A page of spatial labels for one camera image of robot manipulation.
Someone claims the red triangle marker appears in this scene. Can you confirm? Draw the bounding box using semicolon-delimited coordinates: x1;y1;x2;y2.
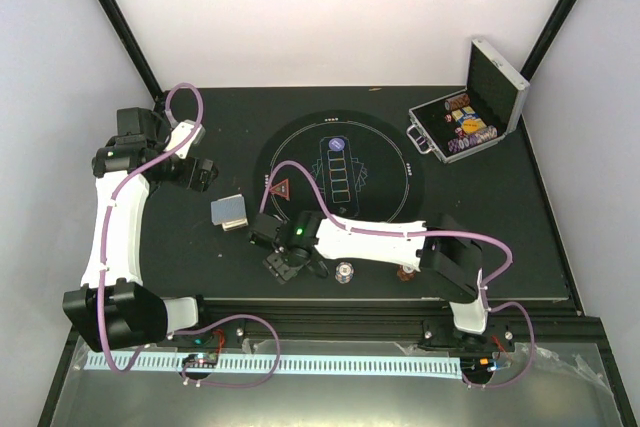
269;178;290;201

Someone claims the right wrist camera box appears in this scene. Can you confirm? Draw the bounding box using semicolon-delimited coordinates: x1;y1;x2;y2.
248;212;285;249

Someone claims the blue playing card box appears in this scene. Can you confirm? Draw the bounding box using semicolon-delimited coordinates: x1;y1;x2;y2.
451;106;487;134

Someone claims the round black poker mat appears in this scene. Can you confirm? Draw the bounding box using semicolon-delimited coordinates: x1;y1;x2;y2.
253;110;426;223

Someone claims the purple small blind button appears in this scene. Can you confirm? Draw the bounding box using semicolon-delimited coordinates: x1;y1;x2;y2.
328;137;346;152

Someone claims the orange chip row in case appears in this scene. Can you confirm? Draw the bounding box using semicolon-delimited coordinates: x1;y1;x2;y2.
445;93;471;111

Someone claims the white slotted cable duct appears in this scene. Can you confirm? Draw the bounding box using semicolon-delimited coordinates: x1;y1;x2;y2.
84;350;464;379

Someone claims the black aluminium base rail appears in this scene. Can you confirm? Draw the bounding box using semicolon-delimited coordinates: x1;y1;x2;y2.
199;300;610;352

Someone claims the black frame post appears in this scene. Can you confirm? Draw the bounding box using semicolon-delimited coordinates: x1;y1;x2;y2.
97;0;163;101
520;0;578;81

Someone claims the right black frame post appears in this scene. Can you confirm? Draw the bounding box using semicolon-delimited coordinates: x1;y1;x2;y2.
520;0;578;81

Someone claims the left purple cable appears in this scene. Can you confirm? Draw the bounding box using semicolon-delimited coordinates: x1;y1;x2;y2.
98;81;280;389

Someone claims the aluminium poker case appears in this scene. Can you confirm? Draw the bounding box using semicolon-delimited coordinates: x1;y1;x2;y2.
406;38;530;164

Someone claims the blue chip stack front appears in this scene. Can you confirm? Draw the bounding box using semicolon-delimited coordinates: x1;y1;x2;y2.
335;262;354;284

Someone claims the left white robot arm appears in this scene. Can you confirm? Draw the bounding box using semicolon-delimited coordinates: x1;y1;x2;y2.
62;108;217;352

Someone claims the purple cable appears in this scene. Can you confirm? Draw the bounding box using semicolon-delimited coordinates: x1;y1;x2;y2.
259;160;537;391
98;81;280;389

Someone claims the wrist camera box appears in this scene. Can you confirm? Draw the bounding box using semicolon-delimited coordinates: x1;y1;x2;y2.
164;120;206;160
248;212;285;249

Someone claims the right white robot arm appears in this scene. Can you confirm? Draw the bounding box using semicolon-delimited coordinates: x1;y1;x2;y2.
250;211;491;350

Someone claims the orange big blind button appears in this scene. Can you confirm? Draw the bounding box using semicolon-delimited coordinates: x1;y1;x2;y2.
462;119;481;132

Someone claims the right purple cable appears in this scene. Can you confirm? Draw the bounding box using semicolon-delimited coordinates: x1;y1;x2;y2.
259;160;537;391

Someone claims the purple chip row in case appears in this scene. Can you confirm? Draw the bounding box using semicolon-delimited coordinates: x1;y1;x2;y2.
447;136;472;154

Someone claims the left black frame post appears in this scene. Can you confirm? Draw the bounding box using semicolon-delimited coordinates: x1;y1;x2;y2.
97;0;163;101

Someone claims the brown chip stack front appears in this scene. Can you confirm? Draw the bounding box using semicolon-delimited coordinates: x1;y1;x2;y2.
397;266;416;282

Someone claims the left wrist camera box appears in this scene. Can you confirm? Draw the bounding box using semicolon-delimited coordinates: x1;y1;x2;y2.
164;120;206;160

